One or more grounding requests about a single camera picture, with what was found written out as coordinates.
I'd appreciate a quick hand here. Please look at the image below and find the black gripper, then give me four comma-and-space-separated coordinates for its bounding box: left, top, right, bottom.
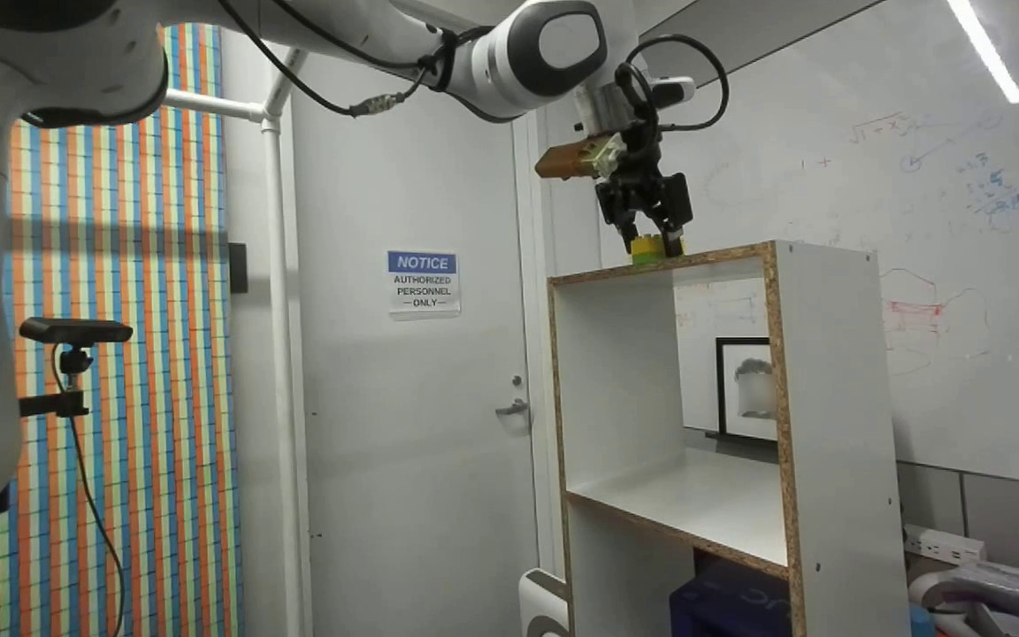
593, 117, 696, 263

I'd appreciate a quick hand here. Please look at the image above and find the yellow and green object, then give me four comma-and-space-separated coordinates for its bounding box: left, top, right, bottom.
627, 231, 670, 268

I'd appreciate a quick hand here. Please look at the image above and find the blue white notice sign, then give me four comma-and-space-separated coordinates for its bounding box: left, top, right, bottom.
384, 248, 462, 317

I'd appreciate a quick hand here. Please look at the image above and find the white pipe frame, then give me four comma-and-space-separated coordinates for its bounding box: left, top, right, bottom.
161, 49, 311, 637

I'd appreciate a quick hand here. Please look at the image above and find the dark blue storage box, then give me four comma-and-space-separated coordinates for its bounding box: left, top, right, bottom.
670, 563, 801, 637

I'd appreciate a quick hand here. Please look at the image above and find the multicoloured striped curtain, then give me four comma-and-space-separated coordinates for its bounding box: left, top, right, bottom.
0, 18, 243, 637

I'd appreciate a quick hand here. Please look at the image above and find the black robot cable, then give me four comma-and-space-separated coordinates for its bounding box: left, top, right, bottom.
612, 31, 733, 136

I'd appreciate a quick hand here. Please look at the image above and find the white door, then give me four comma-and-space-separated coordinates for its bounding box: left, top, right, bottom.
286, 84, 541, 637

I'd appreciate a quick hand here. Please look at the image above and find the white curved pipe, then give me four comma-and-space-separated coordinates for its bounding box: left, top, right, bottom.
906, 560, 1019, 637

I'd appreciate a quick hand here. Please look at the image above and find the white power strip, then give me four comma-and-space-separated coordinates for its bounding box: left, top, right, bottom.
903, 523, 991, 574

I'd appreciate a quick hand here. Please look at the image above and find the silver door handle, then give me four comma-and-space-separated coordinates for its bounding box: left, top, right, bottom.
491, 397, 533, 434

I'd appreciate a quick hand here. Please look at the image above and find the framed portrait picture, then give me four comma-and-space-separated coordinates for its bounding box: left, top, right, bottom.
711, 334, 782, 447

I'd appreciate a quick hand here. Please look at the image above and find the white shelf with particleboard edges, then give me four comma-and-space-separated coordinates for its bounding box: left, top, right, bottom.
546, 238, 915, 637

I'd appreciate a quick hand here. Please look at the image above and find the black camera on stand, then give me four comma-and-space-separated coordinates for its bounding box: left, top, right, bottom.
13, 313, 138, 637

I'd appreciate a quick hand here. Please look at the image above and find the black wall box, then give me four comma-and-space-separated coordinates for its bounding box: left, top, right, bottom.
222, 238, 251, 300

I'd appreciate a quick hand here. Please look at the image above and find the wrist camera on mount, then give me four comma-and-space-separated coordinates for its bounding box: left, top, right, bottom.
532, 130, 632, 183

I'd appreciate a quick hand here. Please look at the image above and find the whiteboard with writing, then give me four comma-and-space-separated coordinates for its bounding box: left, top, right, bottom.
532, 0, 1019, 494

